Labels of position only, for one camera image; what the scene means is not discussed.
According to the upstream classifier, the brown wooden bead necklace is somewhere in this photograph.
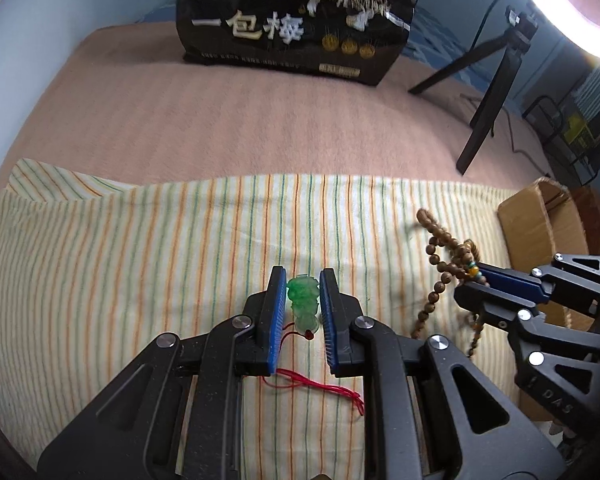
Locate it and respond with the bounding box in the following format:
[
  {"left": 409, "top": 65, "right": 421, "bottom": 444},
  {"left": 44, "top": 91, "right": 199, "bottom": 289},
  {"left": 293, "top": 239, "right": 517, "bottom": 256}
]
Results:
[{"left": 411, "top": 208, "right": 492, "bottom": 361}]

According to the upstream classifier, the cardboard box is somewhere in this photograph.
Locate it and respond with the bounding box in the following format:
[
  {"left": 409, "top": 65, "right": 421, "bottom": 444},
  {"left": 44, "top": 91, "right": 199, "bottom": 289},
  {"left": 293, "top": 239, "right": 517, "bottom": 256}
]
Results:
[{"left": 497, "top": 178, "right": 600, "bottom": 423}]

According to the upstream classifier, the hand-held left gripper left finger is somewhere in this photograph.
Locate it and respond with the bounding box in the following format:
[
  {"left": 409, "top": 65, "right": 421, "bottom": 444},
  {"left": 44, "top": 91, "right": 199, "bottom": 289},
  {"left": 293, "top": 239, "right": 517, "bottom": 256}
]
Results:
[{"left": 37, "top": 266, "right": 287, "bottom": 480}]

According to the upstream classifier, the white striped hanging garment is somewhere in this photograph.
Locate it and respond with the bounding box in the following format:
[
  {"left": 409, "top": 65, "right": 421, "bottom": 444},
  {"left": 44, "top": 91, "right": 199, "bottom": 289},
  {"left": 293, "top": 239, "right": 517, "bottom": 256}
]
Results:
[{"left": 574, "top": 67, "right": 600, "bottom": 127}]

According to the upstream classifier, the yellow box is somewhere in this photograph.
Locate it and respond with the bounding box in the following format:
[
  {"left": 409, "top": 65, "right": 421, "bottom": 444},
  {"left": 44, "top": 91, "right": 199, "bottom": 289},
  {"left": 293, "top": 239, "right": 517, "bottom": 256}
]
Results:
[{"left": 562, "top": 114, "right": 594, "bottom": 149}]

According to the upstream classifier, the black printed snack bag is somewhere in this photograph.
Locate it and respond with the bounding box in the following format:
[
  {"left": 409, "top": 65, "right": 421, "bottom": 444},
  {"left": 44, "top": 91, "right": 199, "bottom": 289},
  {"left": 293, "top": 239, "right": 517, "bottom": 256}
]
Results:
[{"left": 175, "top": 0, "right": 431, "bottom": 87}]

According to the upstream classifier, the pinkish tan blanket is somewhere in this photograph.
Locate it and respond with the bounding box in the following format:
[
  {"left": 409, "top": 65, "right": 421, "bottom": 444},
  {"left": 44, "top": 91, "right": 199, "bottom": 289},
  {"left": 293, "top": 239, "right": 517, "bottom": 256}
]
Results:
[{"left": 0, "top": 22, "right": 556, "bottom": 221}]

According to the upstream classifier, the striped yellow cloth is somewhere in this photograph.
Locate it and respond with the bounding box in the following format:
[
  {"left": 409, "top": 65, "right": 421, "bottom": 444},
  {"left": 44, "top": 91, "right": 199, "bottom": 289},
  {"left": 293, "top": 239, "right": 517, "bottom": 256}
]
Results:
[{"left": 0, "top": 159, "right": 556, "bottom": 480}]

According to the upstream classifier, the green jade pendant red cord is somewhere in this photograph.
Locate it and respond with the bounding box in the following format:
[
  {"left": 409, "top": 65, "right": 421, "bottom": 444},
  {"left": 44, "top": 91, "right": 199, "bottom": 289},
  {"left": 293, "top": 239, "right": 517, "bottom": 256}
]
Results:
[{"left": 262, "top": 273, "right": 367, "bottom": 417}]

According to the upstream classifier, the black tripod stand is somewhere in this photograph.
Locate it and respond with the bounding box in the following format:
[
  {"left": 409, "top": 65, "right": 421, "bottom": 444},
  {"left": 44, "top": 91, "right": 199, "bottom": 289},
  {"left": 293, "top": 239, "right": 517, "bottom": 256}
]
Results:
[{"left": 408, "top": 6, "right": 540, "bottom": 176}]

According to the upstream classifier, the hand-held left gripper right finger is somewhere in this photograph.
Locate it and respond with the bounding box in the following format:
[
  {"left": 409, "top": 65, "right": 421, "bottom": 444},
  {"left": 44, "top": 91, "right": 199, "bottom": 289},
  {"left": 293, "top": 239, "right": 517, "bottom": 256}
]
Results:
[{"left": 319, "top": 267, "right": 566, "bottom": 480}]

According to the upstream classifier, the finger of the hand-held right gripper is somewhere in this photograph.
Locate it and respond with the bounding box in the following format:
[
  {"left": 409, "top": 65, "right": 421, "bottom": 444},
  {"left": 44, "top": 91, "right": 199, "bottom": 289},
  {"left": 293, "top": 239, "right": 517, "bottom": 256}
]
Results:
[
  {"left": 454, "top": 284, "right": 600, "bottom": 442},
  {"left": 478, "top": 254, "right": 600, "bottom": 333}
]

